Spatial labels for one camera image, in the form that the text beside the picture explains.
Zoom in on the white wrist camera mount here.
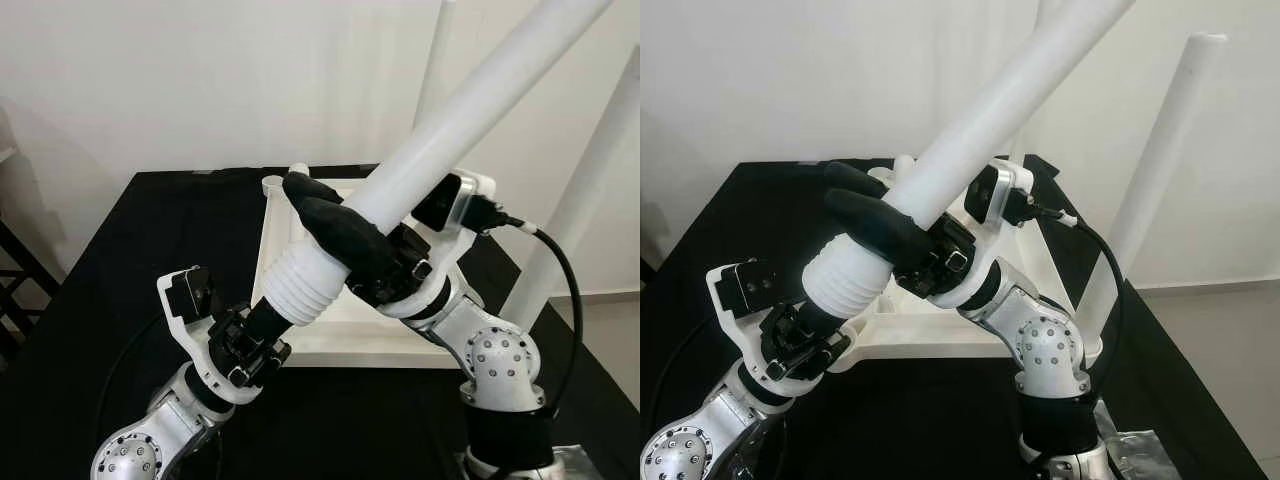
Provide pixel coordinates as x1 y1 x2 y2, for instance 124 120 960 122
925 158 1036 311
380 168 501 323
707 258 801 401
158 265 263 406

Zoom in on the black tablecloth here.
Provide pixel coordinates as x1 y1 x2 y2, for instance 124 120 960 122
0 165 641 480
640 155 1271 480

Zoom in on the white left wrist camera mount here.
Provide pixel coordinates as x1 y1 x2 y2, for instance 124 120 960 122
158 265 263 406
707 258 801 401

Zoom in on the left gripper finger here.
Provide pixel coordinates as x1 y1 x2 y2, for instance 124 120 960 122
243 297 298 346
795 297 853 346

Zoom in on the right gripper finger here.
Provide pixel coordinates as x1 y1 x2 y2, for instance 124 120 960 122
298 197 403 293
822 160 889 199
282 171 346 209
825 188 938 273

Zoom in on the crumpled silver plastic sheet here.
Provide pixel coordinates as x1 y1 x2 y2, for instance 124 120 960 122
545 445 601 480
1095 400 1171 480

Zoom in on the white plastic table top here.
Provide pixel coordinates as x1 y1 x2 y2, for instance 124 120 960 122
250 172 521 369
850 160 1106 361

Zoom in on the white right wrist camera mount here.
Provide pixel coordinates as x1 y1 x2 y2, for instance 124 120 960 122
925 158 1036 311
380 168 501 323

